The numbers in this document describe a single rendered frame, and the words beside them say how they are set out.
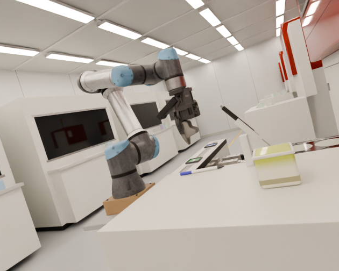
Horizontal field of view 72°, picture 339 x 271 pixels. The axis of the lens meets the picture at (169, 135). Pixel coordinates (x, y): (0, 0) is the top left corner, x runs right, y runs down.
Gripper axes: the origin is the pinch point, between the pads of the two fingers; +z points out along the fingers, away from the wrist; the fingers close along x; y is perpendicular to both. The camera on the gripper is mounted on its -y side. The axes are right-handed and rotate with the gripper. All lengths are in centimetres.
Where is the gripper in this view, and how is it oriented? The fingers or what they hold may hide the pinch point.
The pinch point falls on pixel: (186, 141)
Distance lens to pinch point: 90.6
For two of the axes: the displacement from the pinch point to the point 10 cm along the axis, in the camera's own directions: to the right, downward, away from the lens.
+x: 4.2, -1.9, 8.9
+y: 8.7, -2.2, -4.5
